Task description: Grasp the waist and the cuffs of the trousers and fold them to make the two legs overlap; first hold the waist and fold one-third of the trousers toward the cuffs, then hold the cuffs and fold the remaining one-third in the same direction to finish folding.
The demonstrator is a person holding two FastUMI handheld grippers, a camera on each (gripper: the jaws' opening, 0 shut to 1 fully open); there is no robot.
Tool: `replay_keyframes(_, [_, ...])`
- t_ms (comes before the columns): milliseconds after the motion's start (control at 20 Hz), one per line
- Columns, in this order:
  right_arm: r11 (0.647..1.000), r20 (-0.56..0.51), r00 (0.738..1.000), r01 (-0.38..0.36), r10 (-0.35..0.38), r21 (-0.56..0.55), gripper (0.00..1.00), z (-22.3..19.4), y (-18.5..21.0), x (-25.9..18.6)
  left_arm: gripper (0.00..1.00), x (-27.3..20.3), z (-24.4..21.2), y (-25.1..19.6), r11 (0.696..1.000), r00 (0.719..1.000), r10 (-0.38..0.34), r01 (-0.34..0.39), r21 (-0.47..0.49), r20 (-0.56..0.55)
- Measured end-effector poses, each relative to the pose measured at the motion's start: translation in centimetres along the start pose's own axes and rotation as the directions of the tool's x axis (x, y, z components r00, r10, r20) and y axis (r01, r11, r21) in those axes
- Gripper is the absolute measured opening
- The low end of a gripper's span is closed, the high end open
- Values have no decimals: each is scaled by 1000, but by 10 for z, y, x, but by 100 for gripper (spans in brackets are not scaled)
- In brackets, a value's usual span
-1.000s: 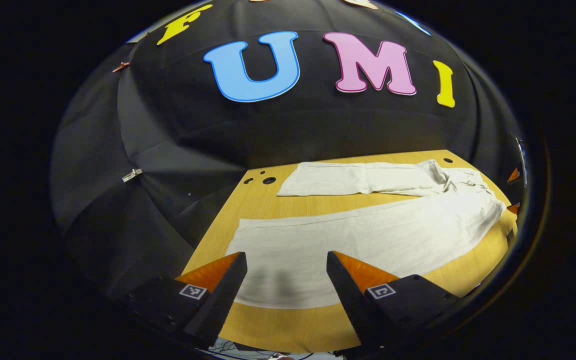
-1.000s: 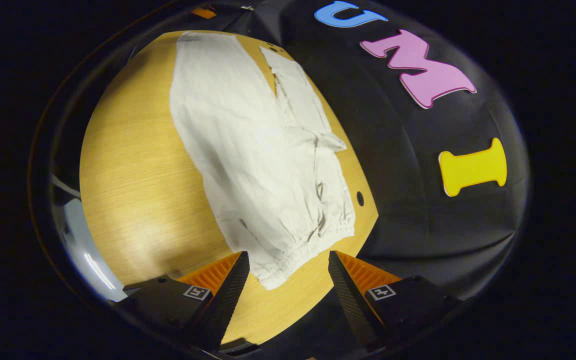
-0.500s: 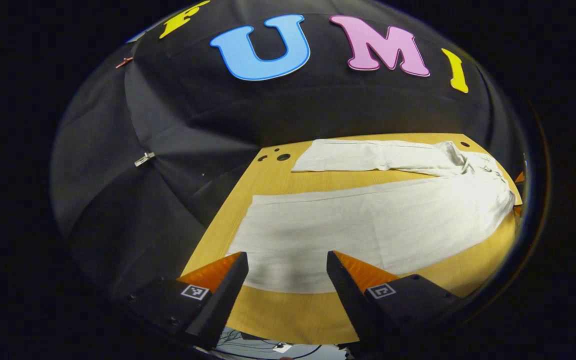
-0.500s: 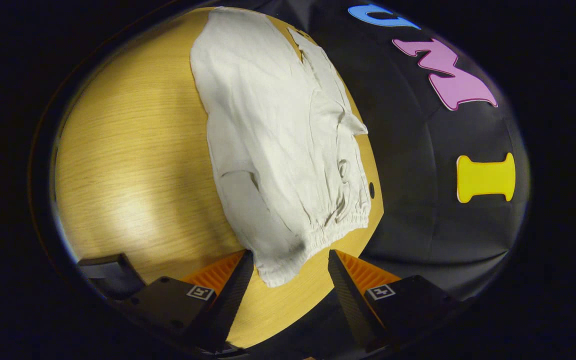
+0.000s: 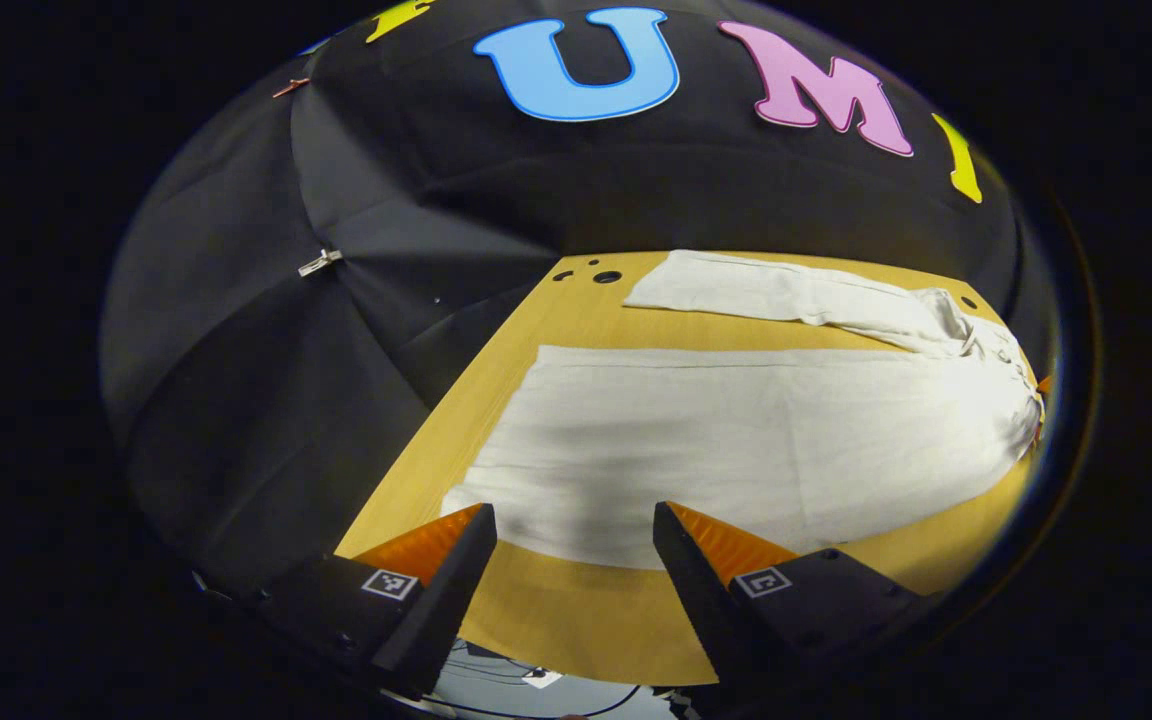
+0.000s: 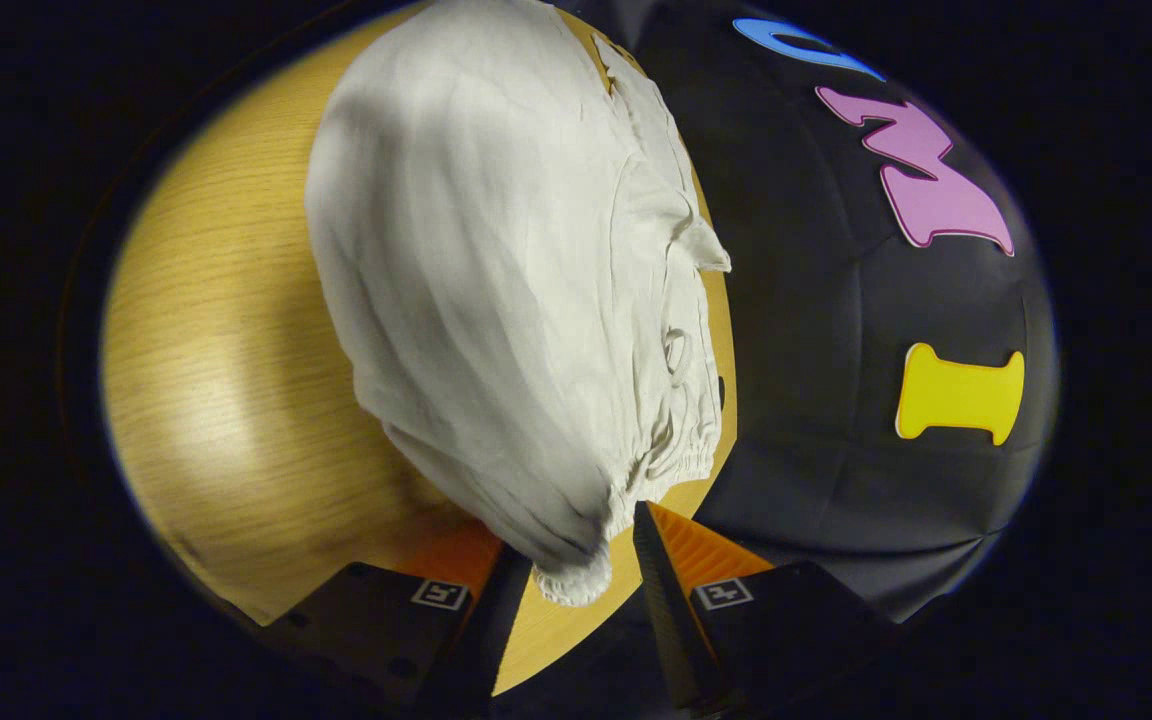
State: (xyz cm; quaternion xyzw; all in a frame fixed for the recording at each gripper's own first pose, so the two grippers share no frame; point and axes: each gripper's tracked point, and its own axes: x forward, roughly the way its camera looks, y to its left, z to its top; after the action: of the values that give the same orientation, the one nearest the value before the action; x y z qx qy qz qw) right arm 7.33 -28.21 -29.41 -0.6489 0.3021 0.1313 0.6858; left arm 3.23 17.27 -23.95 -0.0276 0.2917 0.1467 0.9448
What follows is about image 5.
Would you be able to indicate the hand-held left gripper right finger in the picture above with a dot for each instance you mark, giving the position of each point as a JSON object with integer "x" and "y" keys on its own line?
{"x": 696, "y": 600}

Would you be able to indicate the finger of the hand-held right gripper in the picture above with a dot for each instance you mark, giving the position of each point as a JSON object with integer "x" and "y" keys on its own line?
{"x": 1043, "y": 384}

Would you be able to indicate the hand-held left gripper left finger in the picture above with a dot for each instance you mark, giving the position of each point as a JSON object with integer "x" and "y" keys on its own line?
{"x": 436, "y": 610}

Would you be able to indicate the white jeans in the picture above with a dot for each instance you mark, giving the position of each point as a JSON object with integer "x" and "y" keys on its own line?
{"x": 736, "y": 440}

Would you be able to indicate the silver backdrop clip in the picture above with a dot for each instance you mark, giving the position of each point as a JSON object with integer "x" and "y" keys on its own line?
{"x": 319, "y": 262}

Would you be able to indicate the red backdrop clip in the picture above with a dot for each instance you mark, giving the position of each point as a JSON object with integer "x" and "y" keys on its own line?
{"x": 291, "y": 87}

